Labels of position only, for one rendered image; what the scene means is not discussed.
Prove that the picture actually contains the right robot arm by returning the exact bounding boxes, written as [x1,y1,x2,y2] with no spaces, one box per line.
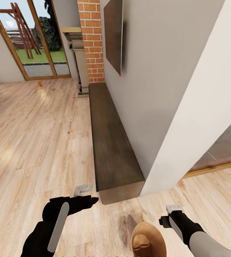
[159,205,231,257]

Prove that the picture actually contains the trash can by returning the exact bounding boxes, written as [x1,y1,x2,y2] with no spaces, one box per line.
[131,222,167,257]

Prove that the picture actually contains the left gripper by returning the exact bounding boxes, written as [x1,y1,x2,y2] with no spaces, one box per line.
[72,195,99,214]

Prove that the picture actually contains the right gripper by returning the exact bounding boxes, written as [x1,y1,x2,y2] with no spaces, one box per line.
[159,215,172,228]

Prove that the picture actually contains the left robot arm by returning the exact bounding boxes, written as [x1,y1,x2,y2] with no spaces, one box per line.
[20,184,99,257]

